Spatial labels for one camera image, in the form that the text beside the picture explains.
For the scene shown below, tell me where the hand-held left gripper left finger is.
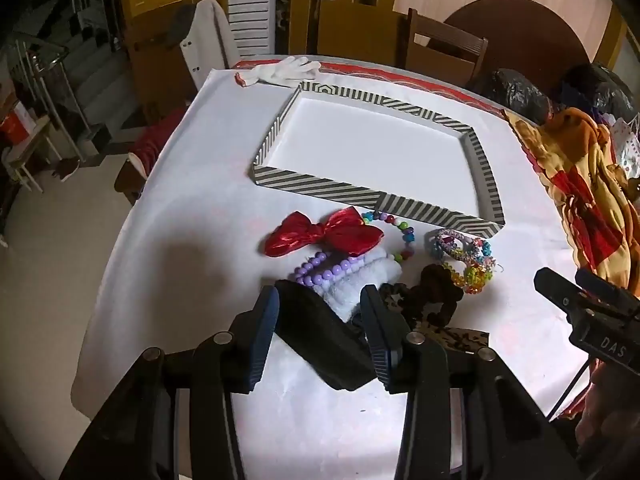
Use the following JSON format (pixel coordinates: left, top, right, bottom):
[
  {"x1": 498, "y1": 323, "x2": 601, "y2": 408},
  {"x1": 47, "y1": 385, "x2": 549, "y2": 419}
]
[{"x1": 60, "y1": 285, "x2": 281, "y2": 480}]

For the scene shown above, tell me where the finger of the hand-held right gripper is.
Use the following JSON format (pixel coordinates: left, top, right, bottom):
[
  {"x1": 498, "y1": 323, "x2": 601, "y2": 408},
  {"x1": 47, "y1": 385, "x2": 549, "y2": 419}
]
[{"x1": 533, "y1": 267, "x2": 582, "y2": 313}]

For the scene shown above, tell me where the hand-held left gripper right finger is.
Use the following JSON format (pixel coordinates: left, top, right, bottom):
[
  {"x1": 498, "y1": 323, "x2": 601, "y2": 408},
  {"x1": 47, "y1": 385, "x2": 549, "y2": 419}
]
[{"x1": 360, "y1": 284, "x2": 592, "y2": 480}]

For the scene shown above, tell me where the black cloth pouch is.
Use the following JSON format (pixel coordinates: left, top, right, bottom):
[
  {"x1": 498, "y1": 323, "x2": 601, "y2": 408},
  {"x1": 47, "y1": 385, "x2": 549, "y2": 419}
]
[{"x1": 274, "y1": 280, "x2": 377, "y2": 392}]

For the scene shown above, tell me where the black scrunchie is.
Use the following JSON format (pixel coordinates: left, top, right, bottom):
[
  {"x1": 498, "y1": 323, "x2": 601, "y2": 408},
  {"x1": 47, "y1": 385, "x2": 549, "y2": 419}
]
[{"x1": 380, "y1": 263, "x2": 465, "y2": 330}]

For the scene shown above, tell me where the purple bead bracelet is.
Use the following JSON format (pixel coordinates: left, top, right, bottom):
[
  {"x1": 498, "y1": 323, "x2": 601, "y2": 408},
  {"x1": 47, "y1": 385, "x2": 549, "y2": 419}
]
[{"x1": 294, "y1": 252, "x2": 362, "y2": 289}]

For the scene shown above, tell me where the pink braided hair tie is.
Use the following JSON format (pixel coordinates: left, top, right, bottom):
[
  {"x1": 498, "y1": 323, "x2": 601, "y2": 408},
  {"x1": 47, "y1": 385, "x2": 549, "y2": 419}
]
[{"x1": 425, "y1": 228, "x2": 477, "y2": 262}]

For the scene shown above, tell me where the red shiny bow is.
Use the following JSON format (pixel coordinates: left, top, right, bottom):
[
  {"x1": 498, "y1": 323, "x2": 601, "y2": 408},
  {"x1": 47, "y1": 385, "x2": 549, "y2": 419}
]
[{"x1": 264, "y1": 206, "x2": 385, "y2": 259}]

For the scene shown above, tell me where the striped shallow tray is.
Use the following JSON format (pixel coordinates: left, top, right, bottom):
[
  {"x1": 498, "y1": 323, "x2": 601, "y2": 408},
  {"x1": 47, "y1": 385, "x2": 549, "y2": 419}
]
[{"x1": 251, "y1": 80, "x2": 507, "y2": 239}]

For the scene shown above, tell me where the white fluffy scrunchie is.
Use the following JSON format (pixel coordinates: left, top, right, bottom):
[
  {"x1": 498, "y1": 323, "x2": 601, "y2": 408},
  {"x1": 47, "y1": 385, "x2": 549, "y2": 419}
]
[{"x1": 287, "y1": 246, "x2": 404, "y2": 322}]

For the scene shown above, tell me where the leopard print hair band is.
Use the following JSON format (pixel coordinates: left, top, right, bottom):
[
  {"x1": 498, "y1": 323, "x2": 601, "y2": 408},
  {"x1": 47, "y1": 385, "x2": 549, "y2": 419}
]
[{"x1": 413, "y1": 323, "x2": 491, "y2": 356}]

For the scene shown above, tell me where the orange patterned blanket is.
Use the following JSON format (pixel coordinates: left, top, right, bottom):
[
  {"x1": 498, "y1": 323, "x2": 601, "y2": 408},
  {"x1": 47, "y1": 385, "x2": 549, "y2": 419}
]
[{"x1": 501, "y1": 105, "x2": 640, "y2": 418}]

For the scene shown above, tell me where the black plastic bag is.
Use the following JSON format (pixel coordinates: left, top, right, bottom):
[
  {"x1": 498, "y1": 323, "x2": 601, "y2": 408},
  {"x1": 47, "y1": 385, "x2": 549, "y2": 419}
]
[
  {"x1": 556, "y1": 62, "x2": 637, "y2": 120},
  {"x1": 475, "y1": 68, "x2": 557, "y2": 125}
]

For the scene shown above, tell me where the red cushioned chair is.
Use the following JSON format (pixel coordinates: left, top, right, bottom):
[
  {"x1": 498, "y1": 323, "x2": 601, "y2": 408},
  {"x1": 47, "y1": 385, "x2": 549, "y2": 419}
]
[{"x1": 114, "y1": 106, "x2": 191, "y2": 206}]

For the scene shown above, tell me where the round brown tabletop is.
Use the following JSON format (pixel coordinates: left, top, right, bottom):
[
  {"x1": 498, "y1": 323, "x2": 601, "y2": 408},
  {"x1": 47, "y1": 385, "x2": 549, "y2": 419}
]
[{"x1": 442, "y1": 0, "x2": 593, "y2": 92}]

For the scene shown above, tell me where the wooden chair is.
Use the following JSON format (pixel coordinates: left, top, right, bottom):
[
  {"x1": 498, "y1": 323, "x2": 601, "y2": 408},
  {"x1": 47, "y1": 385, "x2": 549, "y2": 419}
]
[{"x1": 404, "y1": 8, "x2": 490, "y2": 86}]

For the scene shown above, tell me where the white glove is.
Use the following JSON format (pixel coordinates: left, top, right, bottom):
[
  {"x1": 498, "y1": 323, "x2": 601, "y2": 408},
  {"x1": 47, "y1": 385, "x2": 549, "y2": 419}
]
[{"x1": 234, "y1": 57, "x2": 322, "y2": 88}]

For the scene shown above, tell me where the white jacket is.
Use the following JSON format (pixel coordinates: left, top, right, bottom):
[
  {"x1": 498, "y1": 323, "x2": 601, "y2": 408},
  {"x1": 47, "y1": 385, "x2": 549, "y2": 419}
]
[{"x1": 169, "y1": 0, "x2": 242, "y2": 91}]

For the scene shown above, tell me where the red box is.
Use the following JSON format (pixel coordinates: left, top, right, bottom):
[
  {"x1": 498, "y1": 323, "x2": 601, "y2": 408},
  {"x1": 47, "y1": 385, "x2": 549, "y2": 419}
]
[{"x1": 0, "y1": 101, "x2": 34, "y2": 147}]

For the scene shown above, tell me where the white louvered door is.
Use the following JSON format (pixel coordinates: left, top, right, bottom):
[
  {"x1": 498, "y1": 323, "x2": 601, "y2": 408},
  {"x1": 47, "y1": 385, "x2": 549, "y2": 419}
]
[{"x1": 226, "y1": 0, "x2": 279, "y2": 59}]

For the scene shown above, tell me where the metal rack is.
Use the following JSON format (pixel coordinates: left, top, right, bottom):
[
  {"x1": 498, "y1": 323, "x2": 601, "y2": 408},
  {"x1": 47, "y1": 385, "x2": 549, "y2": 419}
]
[{"x1": 5, "y1": 30, "x2": 91, "y2": 166}]

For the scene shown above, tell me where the black cable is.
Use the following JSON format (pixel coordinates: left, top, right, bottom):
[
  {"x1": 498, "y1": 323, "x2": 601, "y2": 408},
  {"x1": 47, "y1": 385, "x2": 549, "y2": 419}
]
[{"x1": 546, "y1": 359, "x2": 592, "y2": 420}]

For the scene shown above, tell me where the orange bead bracelet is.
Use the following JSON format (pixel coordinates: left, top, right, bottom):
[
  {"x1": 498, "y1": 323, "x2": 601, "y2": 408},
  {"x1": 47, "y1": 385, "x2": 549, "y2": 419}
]
[{"x1": 443, "y1": 259, "x2": 498, "y2": 297}]

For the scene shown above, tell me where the multicolour bead bracelet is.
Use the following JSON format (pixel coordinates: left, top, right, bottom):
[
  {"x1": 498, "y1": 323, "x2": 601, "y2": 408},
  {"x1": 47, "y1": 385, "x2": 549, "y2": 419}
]
[{"x1": 361, "y1": 211, "x2": 418, "y2": 263}]

